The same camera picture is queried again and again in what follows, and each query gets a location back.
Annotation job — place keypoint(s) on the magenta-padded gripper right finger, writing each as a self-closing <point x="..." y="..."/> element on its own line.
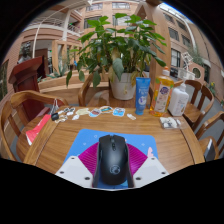
<point x="138" y="159"/>

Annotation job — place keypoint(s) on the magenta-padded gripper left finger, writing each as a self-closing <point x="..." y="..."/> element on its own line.
<point x="86" y="158"/>

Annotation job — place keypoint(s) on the black computer mouse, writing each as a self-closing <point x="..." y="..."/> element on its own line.
<point x="113" y="160"/>

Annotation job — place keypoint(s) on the blue cartoon mouse pad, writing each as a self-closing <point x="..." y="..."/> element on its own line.
<point x="83" y="140"/>

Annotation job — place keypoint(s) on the small white sticker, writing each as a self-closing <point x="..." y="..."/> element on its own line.
<point x="131" y="117"/>

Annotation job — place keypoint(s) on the red and blue sticker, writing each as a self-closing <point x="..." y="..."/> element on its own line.
<point x="94" y="113"/>

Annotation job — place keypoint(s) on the pale printed sticker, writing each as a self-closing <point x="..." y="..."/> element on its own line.
<point x="83" y="112"/>

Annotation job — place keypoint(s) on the small clear wrapped packet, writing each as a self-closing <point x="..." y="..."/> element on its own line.
<point x="169" y="122"/>

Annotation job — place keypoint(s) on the blue printed sticker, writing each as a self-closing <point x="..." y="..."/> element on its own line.
<point x="119" y="112"/>

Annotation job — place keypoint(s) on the oval orange sticker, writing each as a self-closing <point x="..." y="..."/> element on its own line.
<point x="106" y="109"/>

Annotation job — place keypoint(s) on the black key bunch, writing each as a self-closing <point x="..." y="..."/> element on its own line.
<point x="55" y="116"/>

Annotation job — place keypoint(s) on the red bag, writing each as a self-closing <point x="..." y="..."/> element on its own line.
<point x="36" y="131"/>

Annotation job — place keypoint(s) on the blue squeeze tube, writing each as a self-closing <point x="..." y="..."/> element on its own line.
<point x="142" y="96"/>

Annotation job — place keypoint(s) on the yellow liquid bottle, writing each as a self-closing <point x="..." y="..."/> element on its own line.
<point x="162" y="95"/>

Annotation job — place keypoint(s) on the black notebook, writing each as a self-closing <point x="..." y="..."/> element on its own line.
<point x="209" y="150"/>

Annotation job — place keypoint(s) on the white pump bottle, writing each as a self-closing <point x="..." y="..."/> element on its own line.
<point x="178" y="100"/>

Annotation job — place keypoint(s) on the wooden armchair with notebook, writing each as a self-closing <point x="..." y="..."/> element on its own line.
<point x="208" y="121"/>

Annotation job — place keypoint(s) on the dark red wooden podium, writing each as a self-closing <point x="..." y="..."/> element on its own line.
<point x="28" y="75"/>

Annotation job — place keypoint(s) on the yellow flowering plant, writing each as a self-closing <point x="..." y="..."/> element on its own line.
<point x="212" y="88"/>

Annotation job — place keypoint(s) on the green potted plant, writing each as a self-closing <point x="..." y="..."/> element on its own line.
<point x="121" y="50"/>

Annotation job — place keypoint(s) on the dark bust statue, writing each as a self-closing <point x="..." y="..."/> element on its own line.
<point x="25" y="55"/>

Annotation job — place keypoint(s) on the white sculpture on pedestal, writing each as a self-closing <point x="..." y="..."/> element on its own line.
<point x="186" y="60"/>

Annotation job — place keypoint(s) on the wooden pergola post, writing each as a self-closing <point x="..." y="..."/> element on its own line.
<point x="158" y="40"/>

